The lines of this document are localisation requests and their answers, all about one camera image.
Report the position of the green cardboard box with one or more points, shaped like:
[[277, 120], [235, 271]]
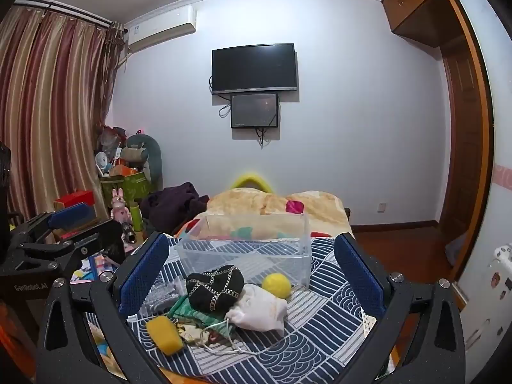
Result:
[[128, 186]]

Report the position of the clear bubble wrap bag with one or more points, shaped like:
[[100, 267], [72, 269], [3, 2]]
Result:
[[160, 298]]

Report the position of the white air conditioner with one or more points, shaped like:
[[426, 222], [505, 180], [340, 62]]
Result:
[[160, 28]]

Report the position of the beige fleece blanket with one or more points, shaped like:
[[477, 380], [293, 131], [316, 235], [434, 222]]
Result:
[[248, 204]]

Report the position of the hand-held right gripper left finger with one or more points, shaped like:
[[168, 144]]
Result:
[[144, 274]]

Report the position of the red box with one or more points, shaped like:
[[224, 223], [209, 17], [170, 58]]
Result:
[[74, 200]]

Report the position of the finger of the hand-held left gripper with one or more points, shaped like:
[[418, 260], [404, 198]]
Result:
[[74, 214], [96, 242]]

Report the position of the small wall monitor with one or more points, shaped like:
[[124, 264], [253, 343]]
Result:
[[254, 110]]

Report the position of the large wall television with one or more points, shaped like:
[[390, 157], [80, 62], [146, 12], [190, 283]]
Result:
[[254, 68]]

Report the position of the yellow sponge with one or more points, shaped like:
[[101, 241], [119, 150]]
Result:
[[164, 335]]

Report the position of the yellow felt ball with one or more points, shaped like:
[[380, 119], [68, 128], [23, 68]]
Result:
[[276, 286]]

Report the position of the beige patterned cloth pouch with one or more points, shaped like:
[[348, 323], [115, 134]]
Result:
[[192, 332]]

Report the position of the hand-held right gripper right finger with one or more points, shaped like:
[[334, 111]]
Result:
[[357, 274]]

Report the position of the blue wave patterned blanket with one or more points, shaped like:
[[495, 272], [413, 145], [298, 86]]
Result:
[[320, 328]]

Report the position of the wooden door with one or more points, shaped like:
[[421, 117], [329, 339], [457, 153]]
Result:
[[466, 148]]

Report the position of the green tube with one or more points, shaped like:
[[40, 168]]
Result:
[[137, 218]]

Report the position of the pink bunny toy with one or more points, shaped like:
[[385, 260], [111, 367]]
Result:
[[120, 208]]

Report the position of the dark purple cloth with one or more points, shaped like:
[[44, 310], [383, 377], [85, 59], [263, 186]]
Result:
[[172, 204]]

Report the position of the green knitted cloth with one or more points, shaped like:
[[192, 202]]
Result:
[[186, 310]]

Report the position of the clear plastic box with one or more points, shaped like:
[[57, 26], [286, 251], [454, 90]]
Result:
[[248, 256]]

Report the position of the grey green plush dinosaur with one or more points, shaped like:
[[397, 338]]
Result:
[[140, 156]]

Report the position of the colourful books pile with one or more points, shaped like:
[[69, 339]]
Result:
[[98, 268]]

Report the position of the curtain rod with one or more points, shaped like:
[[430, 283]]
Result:
[[68, 10]]

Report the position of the wooden overhead cabinet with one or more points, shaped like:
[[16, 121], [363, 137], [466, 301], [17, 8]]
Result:
[[420, 4]]

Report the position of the striped red beige curtain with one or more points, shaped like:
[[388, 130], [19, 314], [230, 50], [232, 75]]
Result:
[[48, 120]]

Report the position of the white wall socket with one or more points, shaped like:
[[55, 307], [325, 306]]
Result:
[[382, 207]]

